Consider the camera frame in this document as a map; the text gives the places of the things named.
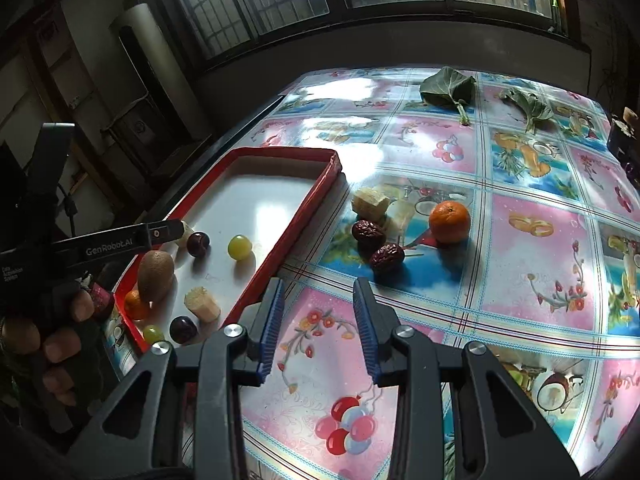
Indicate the small mandarin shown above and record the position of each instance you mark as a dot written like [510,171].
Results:
[136,306]

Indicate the black box device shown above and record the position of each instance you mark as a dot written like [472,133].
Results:
[626,145]

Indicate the dark purple grape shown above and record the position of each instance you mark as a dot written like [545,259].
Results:
[182,329]
[198,244]

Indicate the green grape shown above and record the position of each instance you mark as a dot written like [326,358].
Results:
[239,247]
[153,333]

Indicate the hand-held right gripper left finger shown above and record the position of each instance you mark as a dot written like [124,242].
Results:
[270,330]

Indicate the dark red fruit piece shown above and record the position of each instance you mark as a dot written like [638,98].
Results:
[100,298]

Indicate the red date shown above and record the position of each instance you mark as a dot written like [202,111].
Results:
[387,257]
[368,233]

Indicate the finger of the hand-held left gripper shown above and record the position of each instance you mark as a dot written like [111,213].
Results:
[162,232]

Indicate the brown kiwi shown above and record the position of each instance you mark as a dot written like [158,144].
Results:
[156,276]

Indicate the sugarcane piece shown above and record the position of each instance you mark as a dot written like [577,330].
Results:
[202,305]
[187,230]

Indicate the green bottle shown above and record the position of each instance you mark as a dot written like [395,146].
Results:
[555,7]

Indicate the curly green leaf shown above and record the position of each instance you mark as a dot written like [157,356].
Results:
[529,103]

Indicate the red tray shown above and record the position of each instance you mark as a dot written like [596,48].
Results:
[250,225]

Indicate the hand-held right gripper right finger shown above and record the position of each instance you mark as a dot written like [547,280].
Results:
[365,332]

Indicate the broad green leaf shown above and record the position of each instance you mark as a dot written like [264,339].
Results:
[447,90]

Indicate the orange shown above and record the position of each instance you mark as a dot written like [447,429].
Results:
[450,222]

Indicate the white standing air conditioner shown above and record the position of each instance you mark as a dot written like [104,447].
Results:
[157,65]

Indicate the person's left hand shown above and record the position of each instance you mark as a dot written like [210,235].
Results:
[55,345]

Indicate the pale sugarcane chunk on table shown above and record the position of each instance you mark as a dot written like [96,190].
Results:
[371,203]

